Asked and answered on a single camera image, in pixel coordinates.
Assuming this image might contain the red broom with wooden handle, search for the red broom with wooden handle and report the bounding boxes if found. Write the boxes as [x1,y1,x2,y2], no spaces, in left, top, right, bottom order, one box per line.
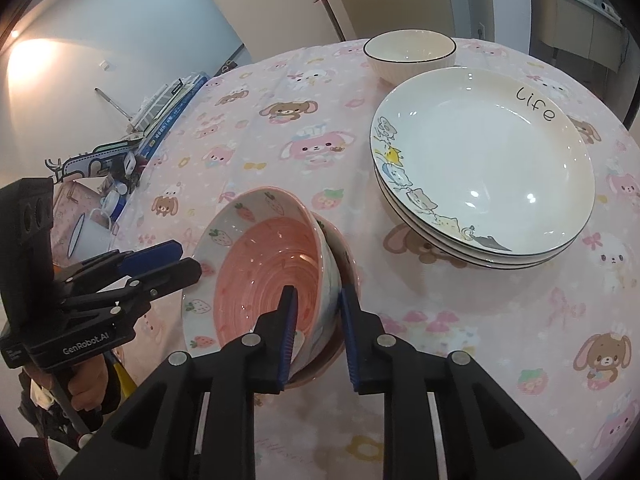
[316,0,346,41]

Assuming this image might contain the white plate in stack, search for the white plate in stack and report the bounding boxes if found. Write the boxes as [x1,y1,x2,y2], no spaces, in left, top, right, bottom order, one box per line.
[380,185,575,270]
[373,164,594,267]

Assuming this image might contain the pink strawberry bowl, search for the pink strawberry bowl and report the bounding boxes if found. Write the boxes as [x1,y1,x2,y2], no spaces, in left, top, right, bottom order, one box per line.
[182,188,342,373]
[285,212,361,389]

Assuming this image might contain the white enamel mug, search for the white enamel mug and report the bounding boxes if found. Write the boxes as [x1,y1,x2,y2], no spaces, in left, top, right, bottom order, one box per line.
[67,208,113,262]

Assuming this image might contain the white bowl black rim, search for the white bowl black rim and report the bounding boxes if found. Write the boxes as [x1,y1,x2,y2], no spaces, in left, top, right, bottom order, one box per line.
[362,29,458,86]

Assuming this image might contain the bathroom vanity cabinet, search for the bathroom vanity cabinet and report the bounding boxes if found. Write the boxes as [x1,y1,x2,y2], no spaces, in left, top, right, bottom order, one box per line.
[532,0,624,73]

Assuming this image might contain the person's hand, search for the person's hand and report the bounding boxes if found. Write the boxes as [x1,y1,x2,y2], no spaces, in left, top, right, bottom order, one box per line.
[67,356,110,412]

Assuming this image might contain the stack of books and boxes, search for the stack of books and boxes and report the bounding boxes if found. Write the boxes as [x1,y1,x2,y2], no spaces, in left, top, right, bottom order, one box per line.
[44,73,208,196]

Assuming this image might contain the white plate with life text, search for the white plate with life text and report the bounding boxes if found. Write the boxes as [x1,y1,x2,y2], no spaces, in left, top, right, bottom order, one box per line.
[370,67,596,256]

